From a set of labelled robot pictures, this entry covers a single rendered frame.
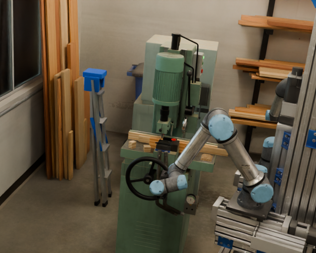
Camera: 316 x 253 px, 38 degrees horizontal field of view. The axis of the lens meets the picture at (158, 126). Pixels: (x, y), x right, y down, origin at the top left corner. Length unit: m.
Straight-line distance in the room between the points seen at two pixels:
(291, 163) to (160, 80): 0.92
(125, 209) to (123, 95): 2.58
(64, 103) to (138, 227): 1.54
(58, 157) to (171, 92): 1.81
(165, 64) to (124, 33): 2.58
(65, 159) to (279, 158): 2.30
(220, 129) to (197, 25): 3.08
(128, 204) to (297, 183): 1.11
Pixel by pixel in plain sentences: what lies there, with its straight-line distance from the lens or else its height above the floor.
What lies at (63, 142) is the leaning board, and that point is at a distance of 4.37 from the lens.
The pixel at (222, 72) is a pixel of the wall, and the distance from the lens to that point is 5.29.
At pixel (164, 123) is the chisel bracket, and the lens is 2.95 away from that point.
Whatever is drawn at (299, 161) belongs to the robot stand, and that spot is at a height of 1.08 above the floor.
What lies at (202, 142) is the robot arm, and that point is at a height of 1.17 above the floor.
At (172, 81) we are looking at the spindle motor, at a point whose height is 1.36.
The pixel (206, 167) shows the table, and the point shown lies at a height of 0.87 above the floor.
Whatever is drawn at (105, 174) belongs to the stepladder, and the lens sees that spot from 4.03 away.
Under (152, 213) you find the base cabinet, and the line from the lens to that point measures 3.10.
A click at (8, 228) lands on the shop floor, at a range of 3.82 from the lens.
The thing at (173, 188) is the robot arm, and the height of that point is 0.96.
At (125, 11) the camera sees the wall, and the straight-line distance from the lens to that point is 5.32.
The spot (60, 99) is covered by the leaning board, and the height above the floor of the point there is 0.80.
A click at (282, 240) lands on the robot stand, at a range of 2.56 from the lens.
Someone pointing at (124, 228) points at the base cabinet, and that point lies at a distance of 3.21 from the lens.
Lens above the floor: 2.06
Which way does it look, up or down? 20 degrees down
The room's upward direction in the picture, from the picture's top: 6 degrees clockwise
